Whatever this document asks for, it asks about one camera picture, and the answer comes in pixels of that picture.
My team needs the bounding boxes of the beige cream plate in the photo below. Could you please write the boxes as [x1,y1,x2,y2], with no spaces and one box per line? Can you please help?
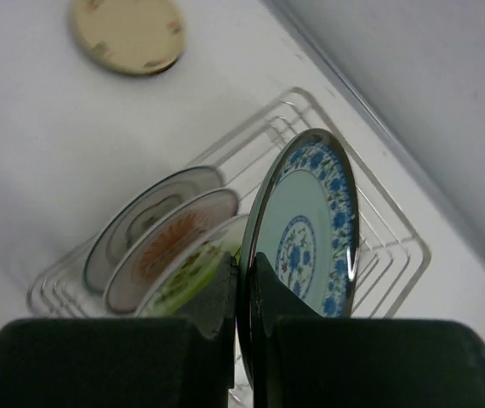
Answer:
[69,0,186,76]

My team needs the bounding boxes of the white plate colourful print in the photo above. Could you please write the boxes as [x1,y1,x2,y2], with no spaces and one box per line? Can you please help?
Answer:
[134,213,249,318]

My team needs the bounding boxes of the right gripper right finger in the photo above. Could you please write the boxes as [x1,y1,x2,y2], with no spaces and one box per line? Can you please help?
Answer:
[249,254,485,407]

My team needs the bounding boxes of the white plate dark pattern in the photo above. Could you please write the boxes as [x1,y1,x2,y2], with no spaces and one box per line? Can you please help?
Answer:
[82,166,225,294]

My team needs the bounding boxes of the metal wire dish rack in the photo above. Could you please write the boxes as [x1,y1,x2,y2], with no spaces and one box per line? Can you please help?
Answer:
[26,88,431,318]

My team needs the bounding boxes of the white plate orange flower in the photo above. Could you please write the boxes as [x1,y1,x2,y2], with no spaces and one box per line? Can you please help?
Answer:
[103,187,239,315]

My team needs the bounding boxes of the dark grey blue plate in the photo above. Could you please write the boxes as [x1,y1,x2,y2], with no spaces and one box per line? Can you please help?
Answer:
[237,128,360,380]

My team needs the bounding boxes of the green plate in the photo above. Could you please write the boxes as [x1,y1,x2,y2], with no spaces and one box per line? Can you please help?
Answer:
[147,241,242,316]

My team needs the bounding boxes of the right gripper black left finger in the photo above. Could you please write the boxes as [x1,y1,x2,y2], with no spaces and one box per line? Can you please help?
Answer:
[0,253,237,407]

